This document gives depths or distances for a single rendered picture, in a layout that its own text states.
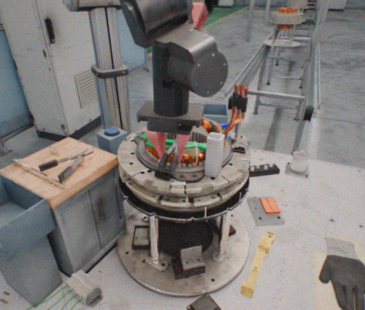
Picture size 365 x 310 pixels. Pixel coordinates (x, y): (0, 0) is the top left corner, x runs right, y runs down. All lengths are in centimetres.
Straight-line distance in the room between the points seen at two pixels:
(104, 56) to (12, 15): 197
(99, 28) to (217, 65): 69
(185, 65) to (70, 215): 47
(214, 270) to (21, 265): 45
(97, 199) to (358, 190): 93
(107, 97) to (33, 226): 56
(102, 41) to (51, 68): 183
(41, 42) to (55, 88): 39
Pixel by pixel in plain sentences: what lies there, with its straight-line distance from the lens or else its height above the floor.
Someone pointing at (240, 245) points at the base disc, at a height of 80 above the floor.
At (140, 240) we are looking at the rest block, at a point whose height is 83.
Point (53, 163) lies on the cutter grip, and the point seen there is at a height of 109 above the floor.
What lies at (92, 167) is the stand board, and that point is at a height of 106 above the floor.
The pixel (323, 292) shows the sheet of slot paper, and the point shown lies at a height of 78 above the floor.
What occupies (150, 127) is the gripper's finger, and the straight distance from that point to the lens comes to 46.
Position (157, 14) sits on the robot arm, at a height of 141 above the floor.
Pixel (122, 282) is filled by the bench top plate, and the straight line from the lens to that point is 82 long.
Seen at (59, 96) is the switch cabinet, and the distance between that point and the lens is 290.
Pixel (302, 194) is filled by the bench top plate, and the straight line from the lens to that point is 114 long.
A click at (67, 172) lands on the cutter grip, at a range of 66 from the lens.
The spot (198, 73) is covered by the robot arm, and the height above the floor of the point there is 135.
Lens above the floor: 145
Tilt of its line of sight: 33 degrees down
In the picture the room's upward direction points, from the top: straight up
